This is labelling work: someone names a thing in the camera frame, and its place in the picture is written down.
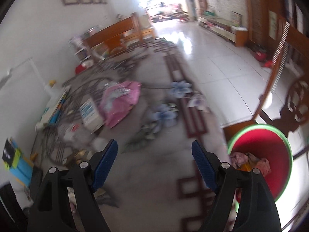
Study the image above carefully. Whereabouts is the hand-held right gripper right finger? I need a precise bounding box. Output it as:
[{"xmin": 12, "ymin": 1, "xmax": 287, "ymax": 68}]
[{"xmin": 191, "ymin": 140, "xmax": 282, "ymax": 232}]

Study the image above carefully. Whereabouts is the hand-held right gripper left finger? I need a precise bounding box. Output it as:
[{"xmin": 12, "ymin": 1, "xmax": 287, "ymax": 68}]
[{"xmin": 27, "ymin": 139, "xmax": 119, "ymax": 232}]

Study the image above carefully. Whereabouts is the printed paper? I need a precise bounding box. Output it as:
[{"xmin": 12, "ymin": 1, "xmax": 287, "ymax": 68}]
[{"xmin": 229, "ymin": 152, "xmax": 250, "ymax": 169}]

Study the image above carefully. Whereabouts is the orange plastic bag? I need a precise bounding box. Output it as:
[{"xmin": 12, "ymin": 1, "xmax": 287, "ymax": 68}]
[{"xmin": 238, "ymin": 162, "xmax": 253, "ymax": 172}]

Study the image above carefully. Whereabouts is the white milk carton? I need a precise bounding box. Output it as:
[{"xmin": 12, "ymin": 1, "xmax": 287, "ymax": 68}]
[{"xmin": 79, "ymin": 98, "xmax": 106, "ymax": 133}]

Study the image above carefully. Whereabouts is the large pink bag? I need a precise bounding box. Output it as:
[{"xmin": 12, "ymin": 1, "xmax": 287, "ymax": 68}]
[{"xmin": 100, "ymin": 81, "xmax": 142, "ymax": 129}]

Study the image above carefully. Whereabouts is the red bin with green rim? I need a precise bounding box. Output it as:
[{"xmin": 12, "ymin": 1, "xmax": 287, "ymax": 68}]
[{"xmin": 227, "ymin": 124, "xmax": 294, "ymax": 213}]

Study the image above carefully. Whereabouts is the stack of papers and books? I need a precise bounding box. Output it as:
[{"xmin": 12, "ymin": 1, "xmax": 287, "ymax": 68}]
[{"xmin": 49, "ymin": 94, "xmax": 67, "ymax": 126}]

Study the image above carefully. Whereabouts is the white desk lamp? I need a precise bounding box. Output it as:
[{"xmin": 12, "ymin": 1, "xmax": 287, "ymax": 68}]
[{"xmin": 39, "ymin": 81, "xmax": 68, "ymax": 126}]

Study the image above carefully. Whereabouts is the white pen cup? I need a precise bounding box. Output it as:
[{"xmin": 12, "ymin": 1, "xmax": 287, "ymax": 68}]
[{"xmin": 48, "ymin": 80, "xmax": 59, "ymax": 95}]

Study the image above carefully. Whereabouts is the red round object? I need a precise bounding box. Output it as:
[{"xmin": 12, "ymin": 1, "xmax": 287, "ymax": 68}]
[{"xmin": 75, "ymin": 63, "xmax": 93, "ymax": 75}]

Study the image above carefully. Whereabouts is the smartphone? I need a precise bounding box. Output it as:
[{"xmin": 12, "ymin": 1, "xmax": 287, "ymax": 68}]
[{"xmin": 2, "ymin": 139, "xmax": 15, "ymax": 169}]

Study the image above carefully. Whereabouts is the white bookshelf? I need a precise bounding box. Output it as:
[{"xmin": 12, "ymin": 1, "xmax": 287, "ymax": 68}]
[{"xmin": 69, "ymin": 25, "xmax": 102, "ymax": 61}]

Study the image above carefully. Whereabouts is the red floor bucket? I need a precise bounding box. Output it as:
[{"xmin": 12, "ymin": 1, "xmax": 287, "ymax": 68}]
[{"xmin": 253, "ymin": 46, "xmax": 267, "ymax": 61}]

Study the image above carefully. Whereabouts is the plain wooden chair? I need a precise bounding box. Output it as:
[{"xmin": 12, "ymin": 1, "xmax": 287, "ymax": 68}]
[{"xmin": 83, "ymin": 13, "xmax": 155, "ymax": 62}]

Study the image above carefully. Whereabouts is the carved wooden chair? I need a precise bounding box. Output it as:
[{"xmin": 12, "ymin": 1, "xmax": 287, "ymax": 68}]
[{"xmin": 251, "ymin": 20, "xmax": 309, "ymax": 138}]

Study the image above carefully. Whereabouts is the wooden television cabinet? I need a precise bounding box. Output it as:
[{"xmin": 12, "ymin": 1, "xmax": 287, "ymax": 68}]
[{"xmin": 198, "ymin": 14, "xmax": 249, "ymax": 47}]

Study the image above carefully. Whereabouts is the small framed picture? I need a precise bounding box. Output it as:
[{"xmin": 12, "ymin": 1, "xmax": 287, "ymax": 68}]
[{"xmin": 231, "ymin": 12, "xmax": 243, "ymax": 27}]

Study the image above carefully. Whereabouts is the short panel painting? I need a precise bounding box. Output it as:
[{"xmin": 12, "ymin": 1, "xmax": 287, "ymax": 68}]
[{"xmin": 268, "ymin": 11, "xmax": 278, "ymax": 39}]

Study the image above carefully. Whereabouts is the blue door curtain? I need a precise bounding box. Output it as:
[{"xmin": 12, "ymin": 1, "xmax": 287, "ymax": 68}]
[{"xmin": 282, "ymin": 0, "xmax": 305, "ymax": 32}]

